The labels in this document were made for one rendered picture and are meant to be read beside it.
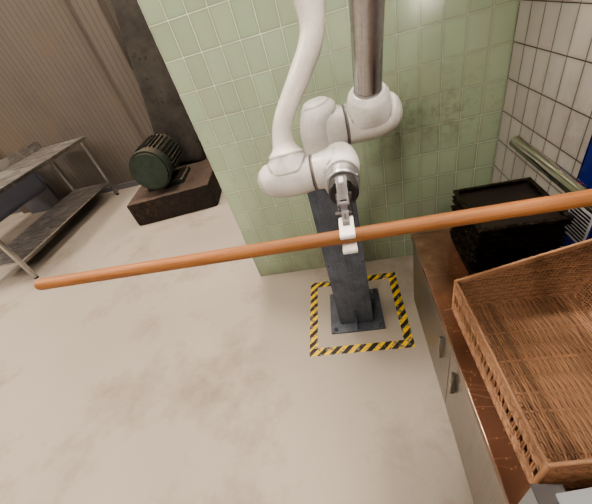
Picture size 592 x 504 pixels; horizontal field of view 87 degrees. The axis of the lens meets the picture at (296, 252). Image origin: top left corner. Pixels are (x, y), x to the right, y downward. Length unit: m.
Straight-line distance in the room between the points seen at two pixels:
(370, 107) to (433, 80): 0.65
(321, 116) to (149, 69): 3.15
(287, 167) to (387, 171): 1.15
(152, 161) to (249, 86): 2.11
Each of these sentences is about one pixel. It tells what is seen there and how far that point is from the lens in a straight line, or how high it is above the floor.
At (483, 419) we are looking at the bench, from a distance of 1.11.
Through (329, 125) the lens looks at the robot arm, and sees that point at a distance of 1.28.
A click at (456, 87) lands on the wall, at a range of 1.90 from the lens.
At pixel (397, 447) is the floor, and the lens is 1.67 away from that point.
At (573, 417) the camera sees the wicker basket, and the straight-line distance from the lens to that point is 1.17.
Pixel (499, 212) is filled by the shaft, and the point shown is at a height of 1.20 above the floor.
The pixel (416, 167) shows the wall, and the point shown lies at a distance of 1.99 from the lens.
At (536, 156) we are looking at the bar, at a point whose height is 1.17.
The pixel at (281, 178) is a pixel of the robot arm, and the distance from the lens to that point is 0.89.
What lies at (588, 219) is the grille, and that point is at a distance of 1.46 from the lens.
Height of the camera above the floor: 1.59
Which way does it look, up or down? 38 degrees down
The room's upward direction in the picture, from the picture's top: 18 degrees counter-clockwise
